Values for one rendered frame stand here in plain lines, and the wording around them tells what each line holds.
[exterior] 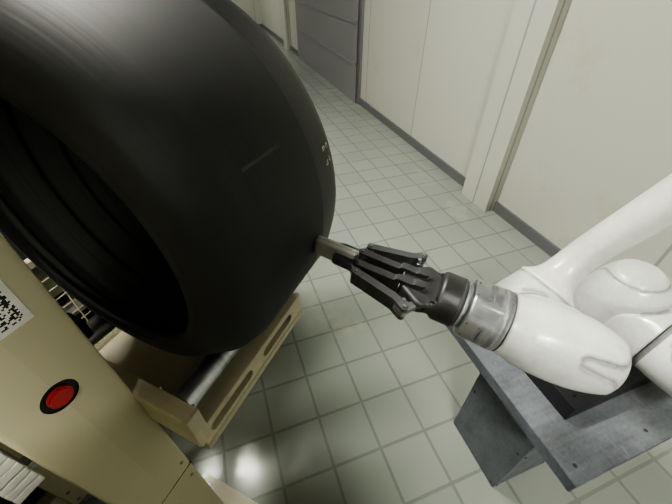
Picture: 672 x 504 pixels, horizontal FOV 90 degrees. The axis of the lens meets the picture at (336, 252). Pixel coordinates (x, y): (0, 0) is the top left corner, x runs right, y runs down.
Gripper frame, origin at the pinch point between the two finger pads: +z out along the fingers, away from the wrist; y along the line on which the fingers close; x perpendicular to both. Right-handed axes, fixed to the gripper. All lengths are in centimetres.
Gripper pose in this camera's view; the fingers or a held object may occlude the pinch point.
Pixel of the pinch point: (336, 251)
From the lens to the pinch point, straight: 53.4
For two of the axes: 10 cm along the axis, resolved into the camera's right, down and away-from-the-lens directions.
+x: -1.3, 7.1, 7.0
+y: -4.1, 6.0, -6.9
